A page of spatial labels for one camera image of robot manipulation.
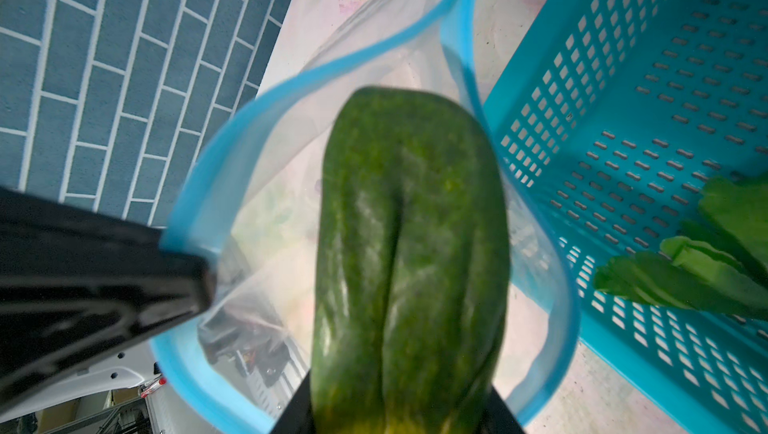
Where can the green leafy vegetable toy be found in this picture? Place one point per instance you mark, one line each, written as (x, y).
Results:
(717, 264)

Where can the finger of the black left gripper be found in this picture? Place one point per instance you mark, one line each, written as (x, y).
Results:
(77, 286)

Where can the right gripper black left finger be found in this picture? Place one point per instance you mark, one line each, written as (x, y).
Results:
(297, 417)

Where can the clear zip top bag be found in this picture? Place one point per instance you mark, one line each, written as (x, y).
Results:
(251, 206)

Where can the teal plastic basket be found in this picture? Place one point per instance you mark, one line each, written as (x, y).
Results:
(613, 114)

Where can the yellow green corn toy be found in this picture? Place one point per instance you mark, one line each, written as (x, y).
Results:
(413, 268)

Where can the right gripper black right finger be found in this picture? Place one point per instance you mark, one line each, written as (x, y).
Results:
(497, 418)

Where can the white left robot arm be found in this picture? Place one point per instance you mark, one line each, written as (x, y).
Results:
(128, 368)

